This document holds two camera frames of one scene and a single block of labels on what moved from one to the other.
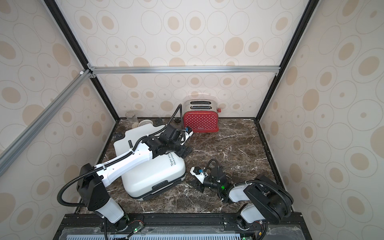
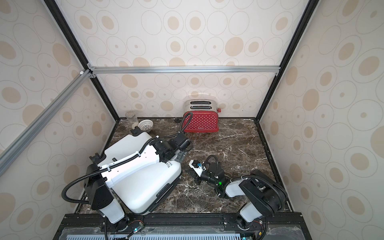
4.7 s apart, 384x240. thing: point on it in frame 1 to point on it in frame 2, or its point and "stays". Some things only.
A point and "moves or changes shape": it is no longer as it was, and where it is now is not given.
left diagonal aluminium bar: [16, 147] stays
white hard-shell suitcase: [160, 175] moves or changes shape
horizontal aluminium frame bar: [230, 69] stays
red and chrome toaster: [201, 115] stays
